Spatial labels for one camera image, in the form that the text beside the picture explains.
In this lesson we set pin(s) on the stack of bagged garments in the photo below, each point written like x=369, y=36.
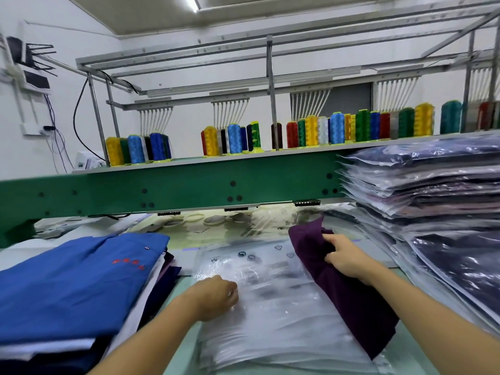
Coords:
x=430, y=191

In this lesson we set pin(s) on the white box device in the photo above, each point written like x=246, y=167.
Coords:
x=90, y=161

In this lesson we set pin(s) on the blue garment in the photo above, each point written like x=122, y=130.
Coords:
x=70, y=285

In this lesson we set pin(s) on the grey metal thread rack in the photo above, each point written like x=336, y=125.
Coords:
x=269, y=78

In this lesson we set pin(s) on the ceiling light tube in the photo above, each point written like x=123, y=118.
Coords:
x=191, y=3

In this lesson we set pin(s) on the person's right forearm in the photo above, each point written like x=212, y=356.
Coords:
x=437, y=324

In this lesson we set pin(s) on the stack of plastic bags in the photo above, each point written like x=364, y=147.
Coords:
x=265, y=308

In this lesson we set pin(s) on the purple garment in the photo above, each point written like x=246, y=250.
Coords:
x=355, y=308

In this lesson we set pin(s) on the person's left forearm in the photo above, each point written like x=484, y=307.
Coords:
x=148, y=343

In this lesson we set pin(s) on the white wall socket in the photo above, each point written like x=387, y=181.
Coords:
x=33, y=129

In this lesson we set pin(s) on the green machine beam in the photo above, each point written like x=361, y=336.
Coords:
x=156, y=191

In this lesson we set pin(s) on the person's right hand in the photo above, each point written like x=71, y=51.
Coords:
x=348, y=257

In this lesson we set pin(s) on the person's left hand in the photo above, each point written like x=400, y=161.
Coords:
x=212, y=297

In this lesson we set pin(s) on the row of coloured thread spools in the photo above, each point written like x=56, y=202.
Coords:
x=312, y=130

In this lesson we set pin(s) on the wall router with antennas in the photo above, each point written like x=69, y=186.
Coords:
x=31, y=74

